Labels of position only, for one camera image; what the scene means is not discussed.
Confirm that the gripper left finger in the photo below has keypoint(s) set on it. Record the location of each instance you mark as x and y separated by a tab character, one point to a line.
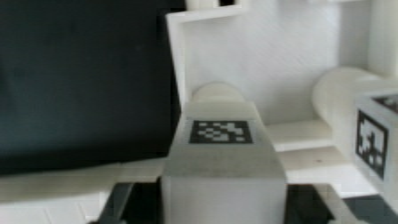
134	204

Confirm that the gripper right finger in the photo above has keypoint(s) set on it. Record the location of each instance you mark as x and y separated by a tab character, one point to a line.
315	206

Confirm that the white chair leg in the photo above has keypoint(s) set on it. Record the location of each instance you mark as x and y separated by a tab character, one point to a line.
356	104
223	179

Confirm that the white chair seat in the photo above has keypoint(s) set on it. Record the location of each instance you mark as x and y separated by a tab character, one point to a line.
263	45

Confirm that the white U-shaped obstacle fence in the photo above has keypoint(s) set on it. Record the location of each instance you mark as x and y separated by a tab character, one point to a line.
59	197

